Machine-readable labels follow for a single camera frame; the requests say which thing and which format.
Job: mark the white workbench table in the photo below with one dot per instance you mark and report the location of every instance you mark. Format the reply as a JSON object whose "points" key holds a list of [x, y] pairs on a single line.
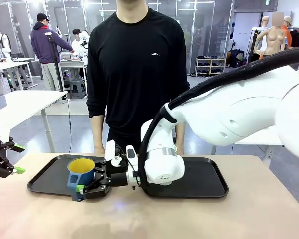
{"points": [[5, 65]]}

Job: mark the mannequin in orange garment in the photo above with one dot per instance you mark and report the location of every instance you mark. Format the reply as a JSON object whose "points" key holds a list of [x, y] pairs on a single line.
{"points": [[287, 35]]}

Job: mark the blue mug yellow inside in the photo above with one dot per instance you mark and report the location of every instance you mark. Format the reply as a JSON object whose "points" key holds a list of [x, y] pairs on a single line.
{"points": [[84, 166]]}

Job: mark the black tripod stand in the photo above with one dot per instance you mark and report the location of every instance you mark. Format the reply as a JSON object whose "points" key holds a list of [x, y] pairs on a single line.
{"points": [[56, 62]]}

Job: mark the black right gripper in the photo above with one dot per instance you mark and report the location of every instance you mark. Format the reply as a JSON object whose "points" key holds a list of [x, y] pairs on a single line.
{"points": [[118, 178]]}

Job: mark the person in black shirt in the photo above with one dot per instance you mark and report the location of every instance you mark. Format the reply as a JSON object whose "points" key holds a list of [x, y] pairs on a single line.
{"points": [[139, 74]]}

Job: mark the person's left hand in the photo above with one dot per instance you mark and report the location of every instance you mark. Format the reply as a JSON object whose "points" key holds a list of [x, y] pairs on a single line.
{"points": [[180, 151]]}

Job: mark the person in white top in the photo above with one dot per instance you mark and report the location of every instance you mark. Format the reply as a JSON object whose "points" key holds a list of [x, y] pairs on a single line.
{"points": [[77, 39]]}

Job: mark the person's right hand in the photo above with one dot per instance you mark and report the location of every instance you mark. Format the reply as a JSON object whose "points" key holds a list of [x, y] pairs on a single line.
{"points": [[99, 150]]}

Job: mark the black plastic serving tray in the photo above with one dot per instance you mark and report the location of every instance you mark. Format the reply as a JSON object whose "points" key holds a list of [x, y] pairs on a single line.
{"points": [[204, 184], [49, 179]]}

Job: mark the person's right forearm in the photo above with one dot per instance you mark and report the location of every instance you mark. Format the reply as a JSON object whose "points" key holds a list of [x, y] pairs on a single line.
{"points": [[98, 132]]}

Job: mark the bare mannequin grey trousers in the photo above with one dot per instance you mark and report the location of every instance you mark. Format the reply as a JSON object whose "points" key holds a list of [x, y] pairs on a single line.
{"points": [[271, 42]]}

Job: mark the man in purple jacket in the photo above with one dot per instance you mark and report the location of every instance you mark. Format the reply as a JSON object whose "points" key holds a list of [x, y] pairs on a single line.
{"points": [[43, 44]]}

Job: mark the person's left forearm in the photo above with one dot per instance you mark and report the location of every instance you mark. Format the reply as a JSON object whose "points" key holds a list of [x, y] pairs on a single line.
{"points": [[180, 134]]}

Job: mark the white shoe rack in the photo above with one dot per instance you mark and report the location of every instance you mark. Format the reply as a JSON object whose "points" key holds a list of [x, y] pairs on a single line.
{"points": [[210, 66]]}

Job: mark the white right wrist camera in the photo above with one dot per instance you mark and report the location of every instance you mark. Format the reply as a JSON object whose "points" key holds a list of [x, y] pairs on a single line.
{"points": [[110, 149]]}

